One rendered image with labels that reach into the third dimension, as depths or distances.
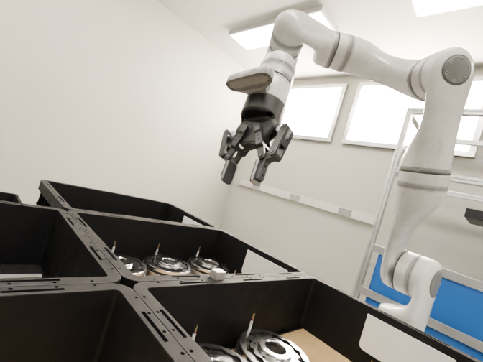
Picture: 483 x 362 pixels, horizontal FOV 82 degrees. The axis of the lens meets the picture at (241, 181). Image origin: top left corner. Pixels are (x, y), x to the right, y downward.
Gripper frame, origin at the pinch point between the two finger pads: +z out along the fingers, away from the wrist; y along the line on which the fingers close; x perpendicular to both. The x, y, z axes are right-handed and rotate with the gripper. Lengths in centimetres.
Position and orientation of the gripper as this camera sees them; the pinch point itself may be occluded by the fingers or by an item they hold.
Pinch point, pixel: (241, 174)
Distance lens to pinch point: 46.0
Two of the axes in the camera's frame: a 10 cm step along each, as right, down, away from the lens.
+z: -3.0, 8.9, -3.4
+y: -7.8, -0.3, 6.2
